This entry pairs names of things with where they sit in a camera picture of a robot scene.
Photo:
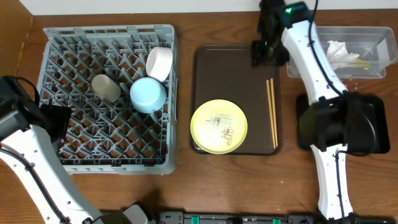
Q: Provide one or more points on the black plastic tray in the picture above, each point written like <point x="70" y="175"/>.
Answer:
<point x="382" y="124"/>

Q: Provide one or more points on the cream white cup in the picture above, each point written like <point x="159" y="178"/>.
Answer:
<point x="106" y="88"/>

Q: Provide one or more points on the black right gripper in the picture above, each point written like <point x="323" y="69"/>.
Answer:
<point x="266" y="58"/>

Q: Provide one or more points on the dark brown serving tray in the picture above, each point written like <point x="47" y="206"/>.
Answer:
<point x="225" y="72"/>

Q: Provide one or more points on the yellow plate with scraps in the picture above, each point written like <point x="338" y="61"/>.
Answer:
<point x="218" y="126"/>

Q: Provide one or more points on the white tissue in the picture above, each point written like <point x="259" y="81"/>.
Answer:
<point x="338" y="55"/>

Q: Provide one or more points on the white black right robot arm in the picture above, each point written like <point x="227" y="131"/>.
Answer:
<point x="301" y="40"/>

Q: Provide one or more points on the pink shallow bowl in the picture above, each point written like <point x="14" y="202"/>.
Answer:
<point x="159" y="63"/>

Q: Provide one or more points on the clear plastic waste bin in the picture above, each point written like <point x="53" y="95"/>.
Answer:
<point x="377" y="45"/>

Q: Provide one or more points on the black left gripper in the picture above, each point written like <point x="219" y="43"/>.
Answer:
<point x="58" y="121"/>

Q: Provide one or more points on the light blue bowl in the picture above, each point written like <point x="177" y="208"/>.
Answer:
<point x="147" y="95"/>

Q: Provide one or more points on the green yellow snack wrapper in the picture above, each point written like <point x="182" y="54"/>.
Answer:
<point x="361" y="63"/>

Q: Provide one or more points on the wooden chopstick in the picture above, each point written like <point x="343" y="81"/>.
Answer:
<point x="271" y="114"/>
<point x="274" y="112"/>

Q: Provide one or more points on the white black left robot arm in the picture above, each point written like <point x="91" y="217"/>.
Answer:
<point x="31" y="134"/>

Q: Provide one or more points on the black equipment rail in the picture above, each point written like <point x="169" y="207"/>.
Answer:
<point x="291" y="218"/>

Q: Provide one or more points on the grey plastic dishwasher rack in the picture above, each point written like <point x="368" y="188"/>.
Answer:
<point x="104" y="137"/>

